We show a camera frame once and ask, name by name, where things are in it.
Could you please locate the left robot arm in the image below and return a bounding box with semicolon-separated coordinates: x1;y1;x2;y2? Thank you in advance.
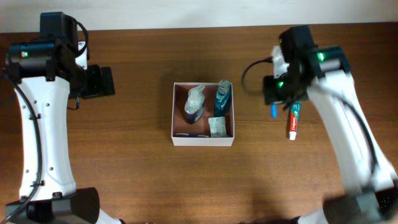
2;12;118;223

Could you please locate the white open cardboard box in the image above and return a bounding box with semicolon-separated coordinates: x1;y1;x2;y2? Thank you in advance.
171;82;235;146

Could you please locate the green white soap bar box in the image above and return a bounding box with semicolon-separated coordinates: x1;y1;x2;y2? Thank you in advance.
208;116;228;138

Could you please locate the teal mouthwash bottle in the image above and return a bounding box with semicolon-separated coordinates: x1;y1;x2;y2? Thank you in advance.
214;80;231;117

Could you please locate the blue disposable razor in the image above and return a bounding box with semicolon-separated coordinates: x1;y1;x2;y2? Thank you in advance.
271;105;277;118

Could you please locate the clear hand soap pump bottle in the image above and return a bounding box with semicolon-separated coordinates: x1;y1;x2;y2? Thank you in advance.
184;84;205;124

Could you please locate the red green toothpaste tube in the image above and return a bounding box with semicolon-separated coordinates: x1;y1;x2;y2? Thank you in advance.
289;101;301;141

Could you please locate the blue white toothbrush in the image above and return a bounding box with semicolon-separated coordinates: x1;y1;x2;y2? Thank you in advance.
173;133;210;138

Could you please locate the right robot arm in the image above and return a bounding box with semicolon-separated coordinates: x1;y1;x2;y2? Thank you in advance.
263;26;397;223

